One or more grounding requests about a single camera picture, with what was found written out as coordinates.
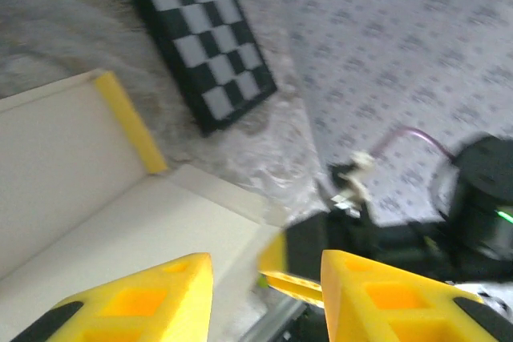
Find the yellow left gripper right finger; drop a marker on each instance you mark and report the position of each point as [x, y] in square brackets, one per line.
[380, 310]

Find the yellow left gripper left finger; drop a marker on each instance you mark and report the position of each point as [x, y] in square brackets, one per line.
[152, 310]

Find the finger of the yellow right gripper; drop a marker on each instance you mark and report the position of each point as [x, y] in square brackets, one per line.
[274, 256]
[294, 286]

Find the yellow white paper box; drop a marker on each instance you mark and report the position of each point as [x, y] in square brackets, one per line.
[80, 166]

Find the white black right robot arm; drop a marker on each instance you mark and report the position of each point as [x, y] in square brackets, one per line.
[501, 294]

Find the black white chessboard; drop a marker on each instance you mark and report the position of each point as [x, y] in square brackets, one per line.
[208, 37]

